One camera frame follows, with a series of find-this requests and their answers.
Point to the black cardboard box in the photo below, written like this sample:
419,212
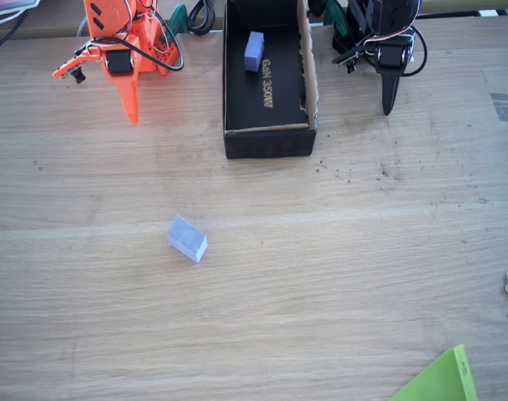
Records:
266,144

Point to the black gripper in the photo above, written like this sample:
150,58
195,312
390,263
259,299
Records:
391,58

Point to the green paper sheet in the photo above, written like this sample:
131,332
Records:
442,380

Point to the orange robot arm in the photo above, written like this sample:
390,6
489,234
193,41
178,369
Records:
112,16

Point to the flat white-edged device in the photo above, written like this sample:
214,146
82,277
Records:
7,5

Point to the green table clamp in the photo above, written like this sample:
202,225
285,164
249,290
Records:
179,18
337,21

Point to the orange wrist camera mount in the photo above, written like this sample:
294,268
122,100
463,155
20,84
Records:
70,67

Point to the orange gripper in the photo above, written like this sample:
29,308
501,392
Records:
121,62

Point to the pale blue block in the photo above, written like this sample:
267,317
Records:
187,240
255,52

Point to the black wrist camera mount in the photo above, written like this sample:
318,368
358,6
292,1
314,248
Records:
346,58

